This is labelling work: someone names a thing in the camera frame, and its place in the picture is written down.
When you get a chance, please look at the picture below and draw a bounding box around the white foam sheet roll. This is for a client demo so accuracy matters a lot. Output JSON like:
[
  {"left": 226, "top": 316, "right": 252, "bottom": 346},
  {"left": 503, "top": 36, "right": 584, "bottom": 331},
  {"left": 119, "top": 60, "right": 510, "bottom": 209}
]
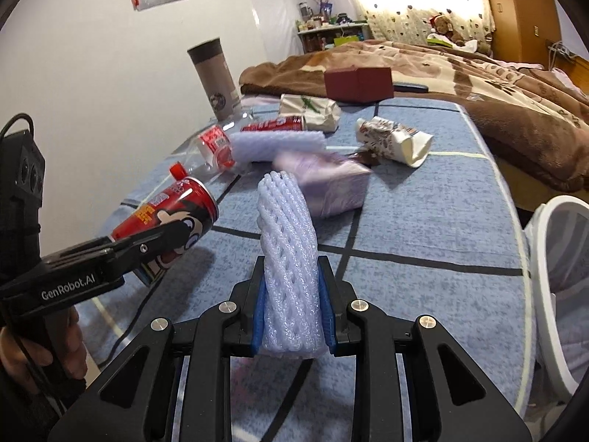
[{"left": 229, "top": 130, "right": 327, "bottom": 164}]

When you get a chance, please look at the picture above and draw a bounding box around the blue checked bed sheet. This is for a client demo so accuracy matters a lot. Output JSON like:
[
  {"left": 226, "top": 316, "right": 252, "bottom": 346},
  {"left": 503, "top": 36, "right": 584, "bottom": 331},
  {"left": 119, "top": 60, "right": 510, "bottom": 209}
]
[{"left": 92, "top": 94, "right": 539, "bottom": 442}]

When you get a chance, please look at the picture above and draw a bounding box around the wooden wardrobe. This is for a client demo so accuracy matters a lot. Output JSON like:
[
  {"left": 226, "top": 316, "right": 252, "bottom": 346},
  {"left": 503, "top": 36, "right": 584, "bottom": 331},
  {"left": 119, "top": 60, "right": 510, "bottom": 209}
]
[{"left": 479, "top": 0, "right": 564, "bottom": 65}]

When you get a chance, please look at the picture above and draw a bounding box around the white foam fruit net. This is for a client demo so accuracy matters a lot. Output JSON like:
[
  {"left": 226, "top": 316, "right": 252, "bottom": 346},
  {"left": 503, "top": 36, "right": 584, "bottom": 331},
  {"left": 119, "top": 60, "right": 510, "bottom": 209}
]
[{"left": 257, "top": 170, "right": 329, "bottom": 360}]

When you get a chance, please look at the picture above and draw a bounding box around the purple carton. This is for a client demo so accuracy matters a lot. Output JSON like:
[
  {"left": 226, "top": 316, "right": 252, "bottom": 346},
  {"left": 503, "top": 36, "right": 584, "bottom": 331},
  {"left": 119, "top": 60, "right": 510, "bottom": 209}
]
[{"left": 272, "top": 150, "right": 373, "bottom": 219}]

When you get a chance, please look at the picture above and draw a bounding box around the white power strip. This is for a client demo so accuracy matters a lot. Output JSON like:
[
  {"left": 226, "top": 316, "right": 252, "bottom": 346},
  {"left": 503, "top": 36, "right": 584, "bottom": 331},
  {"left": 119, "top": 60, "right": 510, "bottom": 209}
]
[{"left": 545, "top": 39, "right": 578, "bottom": 63}]

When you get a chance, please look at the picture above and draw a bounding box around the crushed red drink can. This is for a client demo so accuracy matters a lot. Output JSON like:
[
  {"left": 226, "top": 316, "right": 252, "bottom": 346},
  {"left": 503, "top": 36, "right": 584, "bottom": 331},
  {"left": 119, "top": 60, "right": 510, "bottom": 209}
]
[{"left": 240, "top": 116, "right": 305, "bottom": 133}]

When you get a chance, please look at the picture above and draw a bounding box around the brown patterned carton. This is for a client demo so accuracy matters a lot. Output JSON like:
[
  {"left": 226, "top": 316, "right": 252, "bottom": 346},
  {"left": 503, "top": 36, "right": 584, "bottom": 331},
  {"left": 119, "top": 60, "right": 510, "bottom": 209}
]
[{"left": 354, "top": 116, "right": 434, "bottom": 167}]

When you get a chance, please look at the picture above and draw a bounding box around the black cable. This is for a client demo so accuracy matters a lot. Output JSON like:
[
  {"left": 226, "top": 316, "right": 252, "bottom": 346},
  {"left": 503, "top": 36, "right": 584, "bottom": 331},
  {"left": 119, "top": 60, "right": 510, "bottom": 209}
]
[{"left": 0, "top": 111, "right": 36, "bottom": 141}]

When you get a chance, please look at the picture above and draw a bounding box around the person's left forearm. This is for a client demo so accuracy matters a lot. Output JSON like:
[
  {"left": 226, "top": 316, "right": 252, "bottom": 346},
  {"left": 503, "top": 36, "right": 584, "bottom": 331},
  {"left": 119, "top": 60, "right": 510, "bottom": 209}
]
[{"left": 0, "top": 375, "right": 89, "bottom": 442}]

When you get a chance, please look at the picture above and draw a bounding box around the brown teddy bear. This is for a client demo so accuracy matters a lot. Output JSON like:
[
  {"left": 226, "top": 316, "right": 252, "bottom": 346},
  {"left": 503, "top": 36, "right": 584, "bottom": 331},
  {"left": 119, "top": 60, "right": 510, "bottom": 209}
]
[{"left": 428, "top": 13, "right": 465, "bottom": 42}]

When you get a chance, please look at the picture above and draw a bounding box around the red cartoon print can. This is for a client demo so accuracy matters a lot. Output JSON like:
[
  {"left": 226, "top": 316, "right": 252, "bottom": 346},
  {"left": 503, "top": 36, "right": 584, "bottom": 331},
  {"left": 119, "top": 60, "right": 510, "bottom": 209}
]
[{"left": 113, "top": 162, "right": 221, "bottom": 286}]

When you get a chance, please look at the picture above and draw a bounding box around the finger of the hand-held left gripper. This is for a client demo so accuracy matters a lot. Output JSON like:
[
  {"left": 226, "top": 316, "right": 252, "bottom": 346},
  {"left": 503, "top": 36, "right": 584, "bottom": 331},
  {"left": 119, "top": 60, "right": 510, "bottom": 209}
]
[{"left": 41, "top": 222, "right": 187, "bottom": 278}]

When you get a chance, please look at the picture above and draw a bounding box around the cluttered white shelf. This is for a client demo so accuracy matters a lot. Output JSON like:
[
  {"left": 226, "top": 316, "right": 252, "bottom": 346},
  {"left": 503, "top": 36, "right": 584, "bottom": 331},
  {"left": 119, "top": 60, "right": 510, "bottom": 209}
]
[{"left": 294, "top": 2, "right": 373, "bottom": 53}]

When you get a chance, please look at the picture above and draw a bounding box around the white trash basket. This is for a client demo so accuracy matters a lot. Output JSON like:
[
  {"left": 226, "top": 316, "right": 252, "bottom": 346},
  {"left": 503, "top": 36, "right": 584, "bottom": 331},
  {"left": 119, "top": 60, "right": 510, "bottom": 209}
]
[{"left": 525, "top": 194, "right": 589, "bottom": 397}]

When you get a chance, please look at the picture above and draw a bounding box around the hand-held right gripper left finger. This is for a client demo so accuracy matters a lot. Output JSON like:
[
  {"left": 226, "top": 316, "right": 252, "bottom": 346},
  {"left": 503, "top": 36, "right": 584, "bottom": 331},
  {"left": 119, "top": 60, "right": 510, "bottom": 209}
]
[{"left": 48, "top": 255, "right": 268, "bottom": 442}]

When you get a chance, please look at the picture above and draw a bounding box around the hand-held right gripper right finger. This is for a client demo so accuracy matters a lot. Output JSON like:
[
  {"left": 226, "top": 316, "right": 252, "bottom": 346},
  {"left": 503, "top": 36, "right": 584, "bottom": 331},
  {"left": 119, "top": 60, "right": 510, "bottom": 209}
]
[{"left": 317, "top": 255, "right": 532, "bottom": 442}]

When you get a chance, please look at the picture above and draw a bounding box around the clear bottle with red label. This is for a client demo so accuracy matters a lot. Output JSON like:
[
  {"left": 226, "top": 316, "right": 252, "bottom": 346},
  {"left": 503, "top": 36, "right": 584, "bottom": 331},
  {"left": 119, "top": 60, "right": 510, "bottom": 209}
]
[{"left": 177, "top": 110, "right": 256, "bottom": 176}]

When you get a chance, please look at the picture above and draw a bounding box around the brown patterned blanket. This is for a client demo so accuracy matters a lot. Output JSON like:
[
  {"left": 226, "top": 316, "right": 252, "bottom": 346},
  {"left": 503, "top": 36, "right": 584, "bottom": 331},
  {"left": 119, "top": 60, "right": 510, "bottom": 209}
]
[{"left": 240, "top": 39, "right": 589, "bottom": 193}]

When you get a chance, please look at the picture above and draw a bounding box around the person's left hand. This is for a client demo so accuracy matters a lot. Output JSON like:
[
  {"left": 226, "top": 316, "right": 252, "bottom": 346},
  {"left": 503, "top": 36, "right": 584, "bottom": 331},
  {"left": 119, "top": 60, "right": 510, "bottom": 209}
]
[{"left": 0, "top": 306, "right": 89, "bottom": 394}]

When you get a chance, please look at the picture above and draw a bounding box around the pink pillow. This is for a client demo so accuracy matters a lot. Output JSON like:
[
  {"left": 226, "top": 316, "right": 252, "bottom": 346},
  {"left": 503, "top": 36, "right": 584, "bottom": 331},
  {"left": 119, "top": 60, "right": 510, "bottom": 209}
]
[{"left": 550, "top": 67, "right": 589, "bottom": 102}]

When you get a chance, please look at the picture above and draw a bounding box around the dark red box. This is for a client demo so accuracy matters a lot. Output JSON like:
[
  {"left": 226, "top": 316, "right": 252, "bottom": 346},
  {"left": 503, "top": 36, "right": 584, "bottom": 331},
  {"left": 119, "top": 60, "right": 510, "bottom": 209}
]
[{"left": 324, "top": 67, "right": 395, "bottom": 103}]

